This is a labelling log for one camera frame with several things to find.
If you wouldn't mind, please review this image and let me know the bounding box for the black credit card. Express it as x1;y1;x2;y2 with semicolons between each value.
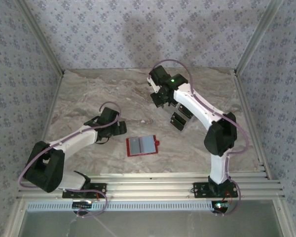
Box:
177;105;193;120
169;112;188;131

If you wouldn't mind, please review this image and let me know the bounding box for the red leather card holder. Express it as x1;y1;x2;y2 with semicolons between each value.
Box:
126;134;161;158

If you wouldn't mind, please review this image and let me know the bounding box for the small circuit board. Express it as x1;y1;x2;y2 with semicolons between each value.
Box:
211;201;231;213
73;201;93;210

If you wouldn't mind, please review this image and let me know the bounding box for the grey metal sheet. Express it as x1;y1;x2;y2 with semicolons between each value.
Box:
21;209;286;237

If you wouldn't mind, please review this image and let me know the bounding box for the purple cable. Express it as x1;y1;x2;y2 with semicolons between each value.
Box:
18;102;121;219
151;59;250;217

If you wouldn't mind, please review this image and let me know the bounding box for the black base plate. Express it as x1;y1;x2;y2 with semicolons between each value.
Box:
62;183;107;198
192;182;239;198

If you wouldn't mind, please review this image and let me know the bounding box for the aluminium side rail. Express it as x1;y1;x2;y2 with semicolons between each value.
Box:
27;73;65;183
233;70;273;180

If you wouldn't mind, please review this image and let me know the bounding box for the aluminium front rail frame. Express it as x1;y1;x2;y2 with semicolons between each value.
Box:
16;172;286;200

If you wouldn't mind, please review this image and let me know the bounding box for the grey slotted cable duct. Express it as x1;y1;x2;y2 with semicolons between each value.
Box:
26;200;229;213

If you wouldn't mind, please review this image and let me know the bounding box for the aluminium corner post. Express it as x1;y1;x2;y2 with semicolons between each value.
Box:
233;0;286;76
14;0;66;76

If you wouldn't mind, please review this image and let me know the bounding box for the aluminium frame leg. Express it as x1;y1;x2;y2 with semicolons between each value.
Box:
272;198;296;237
3;198;28;237

